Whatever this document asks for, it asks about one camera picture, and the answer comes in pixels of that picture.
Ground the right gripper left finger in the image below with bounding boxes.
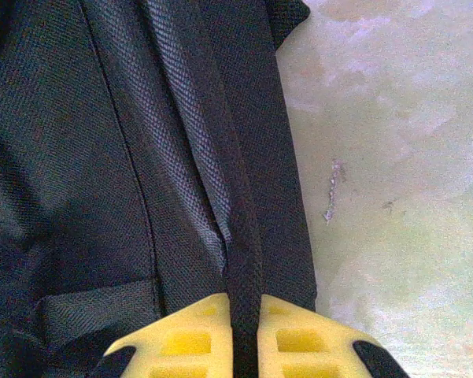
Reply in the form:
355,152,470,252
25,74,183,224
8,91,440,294
92,293,234,378

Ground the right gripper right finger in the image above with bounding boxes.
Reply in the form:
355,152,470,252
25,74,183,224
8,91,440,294
257,294,412,378

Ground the black fabric backpack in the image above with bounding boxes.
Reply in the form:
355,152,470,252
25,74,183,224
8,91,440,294
0,0,318,378

